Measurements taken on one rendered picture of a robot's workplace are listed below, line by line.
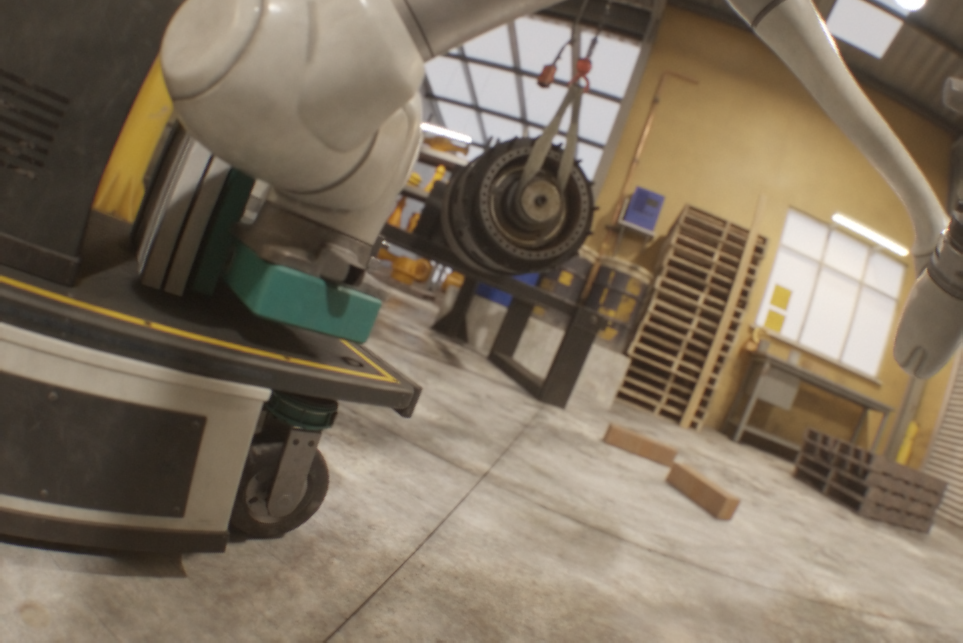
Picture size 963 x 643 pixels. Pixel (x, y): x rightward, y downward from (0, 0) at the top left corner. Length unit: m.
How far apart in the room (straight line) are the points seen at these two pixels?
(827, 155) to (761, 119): 1.13
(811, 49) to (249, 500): 0.98
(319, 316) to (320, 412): 0.16
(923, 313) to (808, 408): 6.31
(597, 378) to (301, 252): 3.89
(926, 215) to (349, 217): 0.82
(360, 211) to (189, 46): 0.29
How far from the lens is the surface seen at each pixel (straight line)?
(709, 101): 7.31
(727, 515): 2.12
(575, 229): 1.78
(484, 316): 4.41
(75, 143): 0.53
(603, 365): 4.29
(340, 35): 0.38
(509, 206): 1.73
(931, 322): 0.71
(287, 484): 0.72
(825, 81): 0.70
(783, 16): 0.70
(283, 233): 0.56
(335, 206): 0.54
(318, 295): 0.54
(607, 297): 4.85
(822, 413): 7.11
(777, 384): 6.07
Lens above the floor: 0.48
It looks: 1 degrees up
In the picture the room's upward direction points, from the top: 23 degrees clockwise
